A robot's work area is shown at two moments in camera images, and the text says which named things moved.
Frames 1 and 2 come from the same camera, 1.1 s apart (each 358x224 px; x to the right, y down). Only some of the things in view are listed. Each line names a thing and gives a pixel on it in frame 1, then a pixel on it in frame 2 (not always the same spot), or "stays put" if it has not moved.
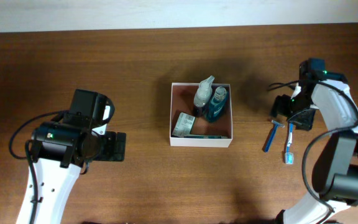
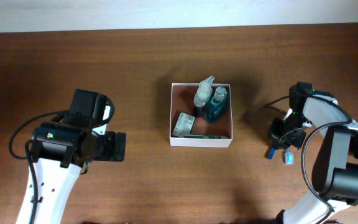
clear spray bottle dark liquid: (202, 97) stays put
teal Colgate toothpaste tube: (205, 137) stays put
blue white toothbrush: (289, 156) stays put
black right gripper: (304, 118) to (282, 137)
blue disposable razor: (276, 124) to (271, 153)
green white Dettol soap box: (184, 125) stays put
